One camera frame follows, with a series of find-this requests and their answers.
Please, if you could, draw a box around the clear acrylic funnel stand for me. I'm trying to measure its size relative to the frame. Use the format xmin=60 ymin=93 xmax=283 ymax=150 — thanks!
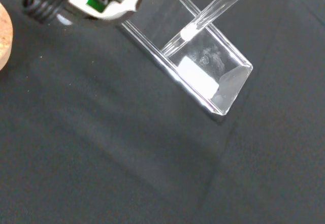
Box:
xmin=118 ymin=0 xmax=254 ymax=117

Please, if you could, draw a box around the black bench cloth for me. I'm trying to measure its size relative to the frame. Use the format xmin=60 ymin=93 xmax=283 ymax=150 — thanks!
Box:
xmin=0 ymin=0 xmax=325 ymax=224

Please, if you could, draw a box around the cork ring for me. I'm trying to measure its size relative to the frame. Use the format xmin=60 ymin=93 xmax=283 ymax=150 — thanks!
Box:
xmin=0 ymin=3 xmax=14 ymax=71

